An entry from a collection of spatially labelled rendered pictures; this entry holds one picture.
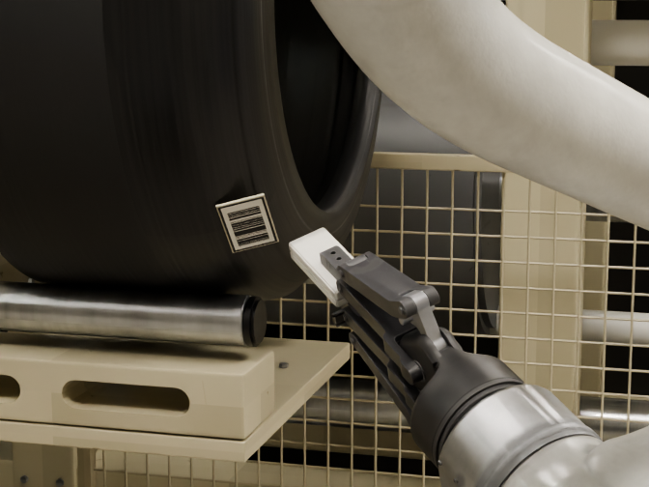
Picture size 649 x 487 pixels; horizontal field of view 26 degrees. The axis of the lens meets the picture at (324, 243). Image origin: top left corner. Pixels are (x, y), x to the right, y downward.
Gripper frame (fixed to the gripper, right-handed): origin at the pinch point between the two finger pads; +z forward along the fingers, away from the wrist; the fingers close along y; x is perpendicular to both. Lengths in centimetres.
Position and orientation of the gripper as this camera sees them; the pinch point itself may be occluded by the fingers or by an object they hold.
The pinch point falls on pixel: (330, 266)
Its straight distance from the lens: 100.1
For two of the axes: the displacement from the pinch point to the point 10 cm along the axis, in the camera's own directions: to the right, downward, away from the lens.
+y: 1.3, 7.7, 6.2
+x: 8.7, -3.9, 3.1
